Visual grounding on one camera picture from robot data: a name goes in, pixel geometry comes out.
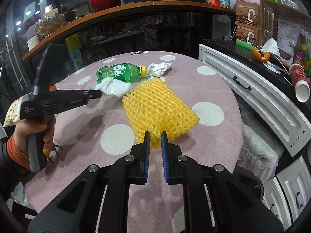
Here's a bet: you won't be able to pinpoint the white tissue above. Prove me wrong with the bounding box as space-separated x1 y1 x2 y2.
90 77 131 97
147 62 172 77

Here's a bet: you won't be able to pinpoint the green plastic bottle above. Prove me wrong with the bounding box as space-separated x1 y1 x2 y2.
95 63 148 84

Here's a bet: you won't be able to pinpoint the yellow foam fruit net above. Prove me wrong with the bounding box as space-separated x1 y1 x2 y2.
122 78 199 148

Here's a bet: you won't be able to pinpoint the dark brown trash bin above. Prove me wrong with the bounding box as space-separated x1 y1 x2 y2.
233 165 264 201

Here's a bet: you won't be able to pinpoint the left hand yellow nails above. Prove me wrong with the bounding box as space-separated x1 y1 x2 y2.
13 116 56 156

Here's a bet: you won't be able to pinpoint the pink polka dot tablecloth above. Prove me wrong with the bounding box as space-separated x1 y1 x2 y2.
25 52 243 232

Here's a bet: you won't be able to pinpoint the gold lotus ornament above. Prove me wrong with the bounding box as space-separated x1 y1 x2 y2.
34 13 65 35

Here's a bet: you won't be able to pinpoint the white fluffy stool cushion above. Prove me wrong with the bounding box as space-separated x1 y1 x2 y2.
237 124 284 183

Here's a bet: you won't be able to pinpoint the wooden counter shelf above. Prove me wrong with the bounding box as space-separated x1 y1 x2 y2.
22 0 236 62

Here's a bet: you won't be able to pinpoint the white drawer cabinet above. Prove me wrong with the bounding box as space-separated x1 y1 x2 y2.
198 41 310 229

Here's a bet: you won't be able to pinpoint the orange green peeler tool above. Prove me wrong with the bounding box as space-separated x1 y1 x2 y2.
236 39 270 63

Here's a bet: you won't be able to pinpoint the white face mask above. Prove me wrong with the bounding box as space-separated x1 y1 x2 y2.
261 38 280 57

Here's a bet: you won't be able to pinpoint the red white paper cup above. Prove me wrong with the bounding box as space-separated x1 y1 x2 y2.
289 63 310 103

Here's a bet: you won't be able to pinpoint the brown coffee box stack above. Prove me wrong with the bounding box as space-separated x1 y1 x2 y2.
236 0 265 46

